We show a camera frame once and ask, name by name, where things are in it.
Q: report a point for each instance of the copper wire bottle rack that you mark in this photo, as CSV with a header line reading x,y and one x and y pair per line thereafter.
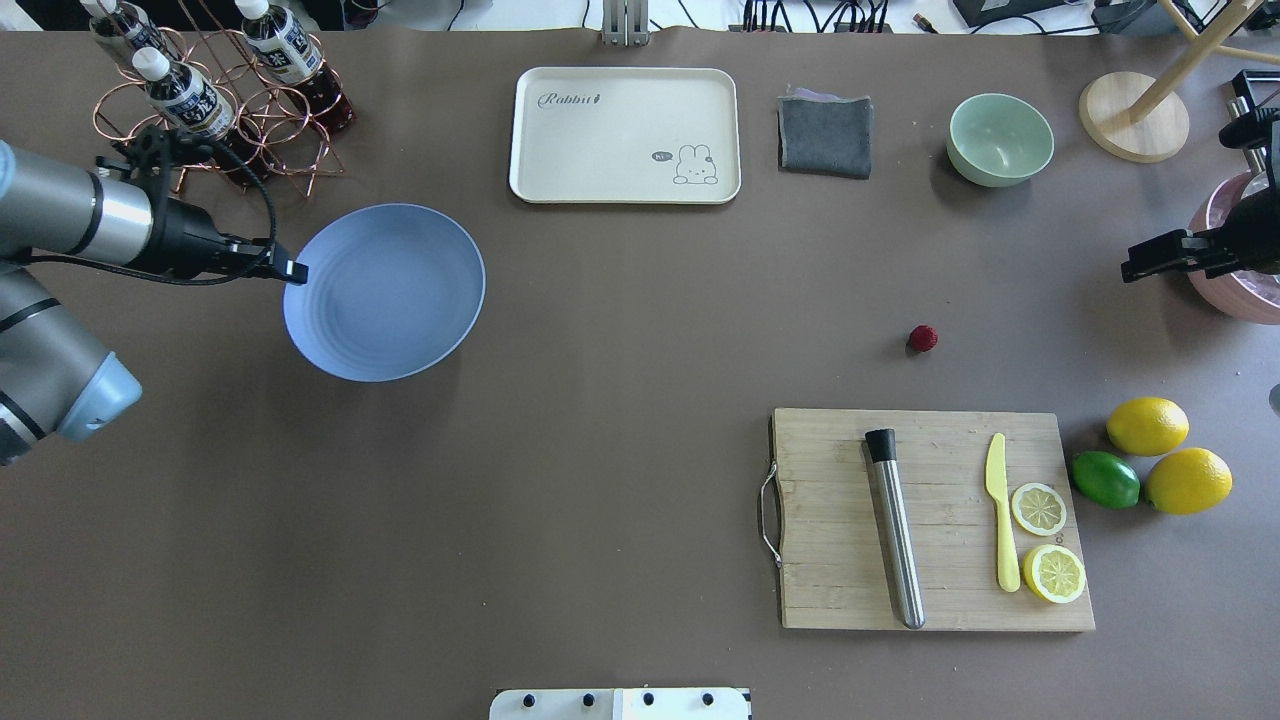
x,y
293,147

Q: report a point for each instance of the yellow lemon upper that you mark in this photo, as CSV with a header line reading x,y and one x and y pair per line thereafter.
x,y
1147,426

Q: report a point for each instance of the green bowl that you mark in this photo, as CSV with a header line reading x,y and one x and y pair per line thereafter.
x,y
998,140

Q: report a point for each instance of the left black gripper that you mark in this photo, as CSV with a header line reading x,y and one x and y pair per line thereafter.
x,y
180,238

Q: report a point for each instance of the green lime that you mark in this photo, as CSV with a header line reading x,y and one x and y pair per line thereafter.
x,y
1105,479

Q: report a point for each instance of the dark drink bottle right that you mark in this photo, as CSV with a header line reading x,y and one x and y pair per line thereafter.
x,y
293,60

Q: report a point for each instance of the lemon slice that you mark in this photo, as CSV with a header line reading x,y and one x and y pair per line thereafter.
x,y
1038,509

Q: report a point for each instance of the pink bowl of ice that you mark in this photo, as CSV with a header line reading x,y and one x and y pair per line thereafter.
x,y
1249,296

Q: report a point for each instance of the steel muddler black tip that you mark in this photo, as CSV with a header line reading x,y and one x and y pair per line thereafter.
x,y
881,444

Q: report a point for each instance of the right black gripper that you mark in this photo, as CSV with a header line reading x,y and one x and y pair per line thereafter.
x,y
1258,238

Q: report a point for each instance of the dark drink bottle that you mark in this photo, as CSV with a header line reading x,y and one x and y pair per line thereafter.
x,y
188,99
121,29
293,60

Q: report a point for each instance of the wooden glass stand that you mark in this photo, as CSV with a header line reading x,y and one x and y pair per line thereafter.
x,y
1140,118

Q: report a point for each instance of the yellow lemon lower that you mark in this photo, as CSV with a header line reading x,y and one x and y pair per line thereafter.
x,y
1189,481

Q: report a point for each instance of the aluminium frame post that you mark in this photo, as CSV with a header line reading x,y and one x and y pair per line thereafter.
x,y
625,23

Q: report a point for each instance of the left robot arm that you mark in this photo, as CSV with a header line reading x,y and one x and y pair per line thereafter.
x,y
120,218

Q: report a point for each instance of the dark drink bottle middle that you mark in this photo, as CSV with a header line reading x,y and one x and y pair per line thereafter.
x,y
121,29

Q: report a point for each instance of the lemon half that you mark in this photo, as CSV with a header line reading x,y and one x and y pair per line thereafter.
x,y
1054,573

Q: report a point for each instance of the cream rabbit tray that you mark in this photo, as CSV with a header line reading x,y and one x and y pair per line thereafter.
x,y
625,135

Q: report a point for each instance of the red strawberry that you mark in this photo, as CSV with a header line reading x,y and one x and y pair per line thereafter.
x,y
923,338

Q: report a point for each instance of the yellow plastic knife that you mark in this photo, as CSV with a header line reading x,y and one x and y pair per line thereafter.
x,y
995,477

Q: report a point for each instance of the wooden cutting board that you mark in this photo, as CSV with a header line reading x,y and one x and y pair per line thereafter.
x,y
834,550

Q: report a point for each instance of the yellow lemon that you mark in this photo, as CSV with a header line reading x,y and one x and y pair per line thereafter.
x,y
1147,426
1189,481

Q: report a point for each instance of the blue plate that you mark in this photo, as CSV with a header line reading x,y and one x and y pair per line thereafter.
x,y
391,290

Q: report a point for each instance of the dark drink bottle top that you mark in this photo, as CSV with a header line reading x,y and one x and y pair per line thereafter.
x,y
188,99

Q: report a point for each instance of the grey folded cloth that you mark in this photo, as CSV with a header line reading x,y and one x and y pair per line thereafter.
x,y
826,133

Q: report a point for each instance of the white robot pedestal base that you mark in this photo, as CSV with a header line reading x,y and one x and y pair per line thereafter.
x,y
696,702

